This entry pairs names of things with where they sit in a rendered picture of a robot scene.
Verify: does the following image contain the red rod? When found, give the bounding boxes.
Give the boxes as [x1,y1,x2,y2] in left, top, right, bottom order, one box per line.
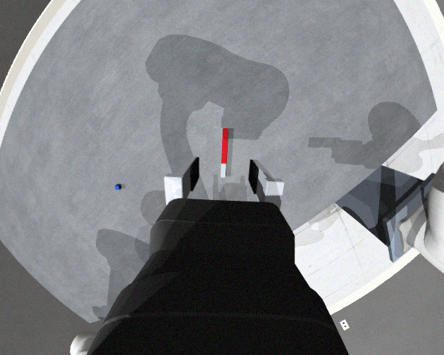
[221,128,228,163]

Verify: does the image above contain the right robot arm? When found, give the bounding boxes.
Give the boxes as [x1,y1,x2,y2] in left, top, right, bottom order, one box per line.
[397,162,444,273]

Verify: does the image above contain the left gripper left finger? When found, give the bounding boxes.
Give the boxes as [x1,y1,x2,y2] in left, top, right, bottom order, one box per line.
[164,157,199,205]

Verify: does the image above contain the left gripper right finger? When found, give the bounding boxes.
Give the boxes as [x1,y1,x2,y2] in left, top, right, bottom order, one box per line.
[248,159,285,209]

